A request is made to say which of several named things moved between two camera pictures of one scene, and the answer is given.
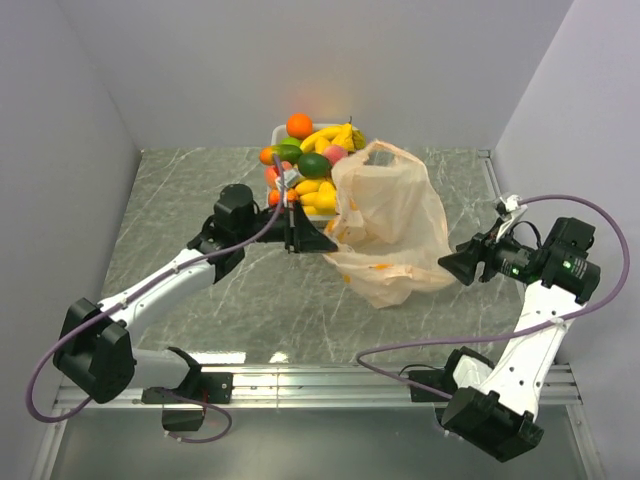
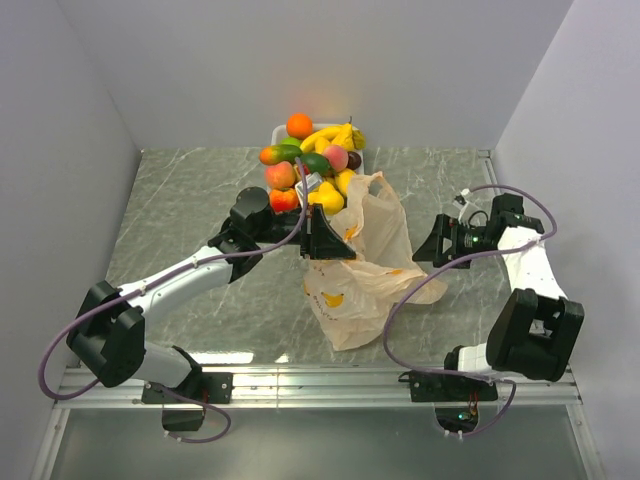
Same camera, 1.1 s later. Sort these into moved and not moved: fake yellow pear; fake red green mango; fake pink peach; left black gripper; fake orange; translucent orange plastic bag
Moved: left black gripper; translucent orange plastic bag
Not moved: fake pink peach; fake red green mango; fake yellow pear; fake orange
